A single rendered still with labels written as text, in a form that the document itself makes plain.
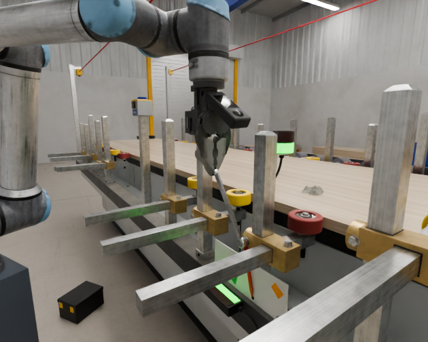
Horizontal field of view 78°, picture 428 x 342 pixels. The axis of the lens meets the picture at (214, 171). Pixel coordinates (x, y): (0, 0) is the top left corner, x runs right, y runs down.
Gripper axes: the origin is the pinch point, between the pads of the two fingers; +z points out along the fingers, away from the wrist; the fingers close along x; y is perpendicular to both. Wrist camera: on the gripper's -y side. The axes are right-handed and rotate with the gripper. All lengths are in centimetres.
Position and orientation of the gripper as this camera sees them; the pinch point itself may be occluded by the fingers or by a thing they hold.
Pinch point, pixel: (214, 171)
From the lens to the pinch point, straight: 61.3
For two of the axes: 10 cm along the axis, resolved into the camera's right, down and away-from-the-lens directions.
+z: 0.0, 9.8, 1.9
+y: -5.7, -1.6, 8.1
